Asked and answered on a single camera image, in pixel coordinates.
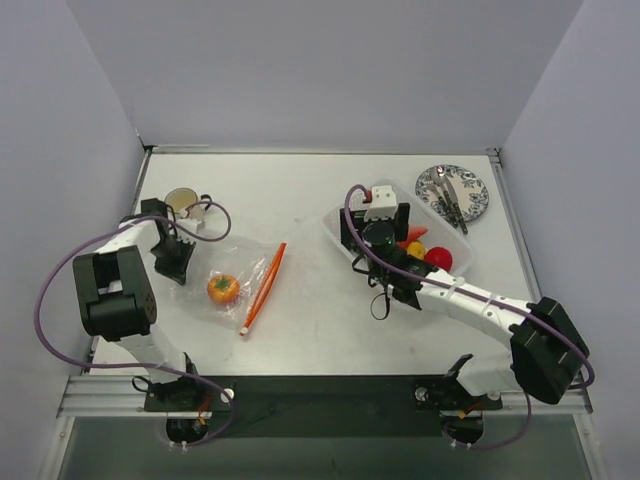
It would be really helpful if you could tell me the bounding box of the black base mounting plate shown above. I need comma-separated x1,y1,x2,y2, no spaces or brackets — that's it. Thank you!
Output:
144,375,502,443

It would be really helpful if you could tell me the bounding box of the metal spoon dark handle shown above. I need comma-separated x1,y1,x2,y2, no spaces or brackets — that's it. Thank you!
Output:
431,166,459,228

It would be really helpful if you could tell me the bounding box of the blue floral plate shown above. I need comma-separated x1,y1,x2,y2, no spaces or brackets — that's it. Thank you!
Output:
414,164,490,226

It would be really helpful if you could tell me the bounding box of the fake yellow lemon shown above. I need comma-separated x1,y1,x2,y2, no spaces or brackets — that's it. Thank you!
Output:
406,241,427,260

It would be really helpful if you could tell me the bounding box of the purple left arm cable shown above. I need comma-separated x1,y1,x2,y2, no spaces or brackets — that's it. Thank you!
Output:
35,199,236,446

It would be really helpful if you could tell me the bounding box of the fake red apple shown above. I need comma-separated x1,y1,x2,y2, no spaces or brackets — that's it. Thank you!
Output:
424,246,453,272

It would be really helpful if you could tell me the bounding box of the aluminium front rail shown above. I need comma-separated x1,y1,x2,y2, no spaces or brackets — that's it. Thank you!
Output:
57,369,594,419

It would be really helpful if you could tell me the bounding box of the metal fork dark handle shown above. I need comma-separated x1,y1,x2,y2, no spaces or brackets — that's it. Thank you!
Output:
444,172,468,235

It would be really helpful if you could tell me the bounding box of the cream mug black handle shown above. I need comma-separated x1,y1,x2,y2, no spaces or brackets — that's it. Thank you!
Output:
164,187,212,222

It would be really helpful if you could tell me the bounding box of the white plastic basket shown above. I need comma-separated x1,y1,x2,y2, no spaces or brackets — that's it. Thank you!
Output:
322,177,475,276

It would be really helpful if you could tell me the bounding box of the fake orange persimmon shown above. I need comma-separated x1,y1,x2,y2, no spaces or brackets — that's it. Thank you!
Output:
207,274,240,306

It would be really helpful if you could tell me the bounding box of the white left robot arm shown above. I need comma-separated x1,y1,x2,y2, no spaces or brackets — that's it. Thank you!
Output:
72,198,206,411

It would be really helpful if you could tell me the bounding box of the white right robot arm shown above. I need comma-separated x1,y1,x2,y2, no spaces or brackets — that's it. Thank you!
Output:
327,202,589,408

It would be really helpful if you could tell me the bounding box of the fake watermelon slice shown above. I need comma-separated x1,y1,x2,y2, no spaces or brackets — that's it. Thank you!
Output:
407,226,428,241

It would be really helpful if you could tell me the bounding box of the clear zip bag orange seal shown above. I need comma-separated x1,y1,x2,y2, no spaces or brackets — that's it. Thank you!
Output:
171,236,287,337

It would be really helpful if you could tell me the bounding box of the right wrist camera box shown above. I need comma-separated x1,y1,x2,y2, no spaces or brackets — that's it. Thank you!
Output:
364,185,398,222

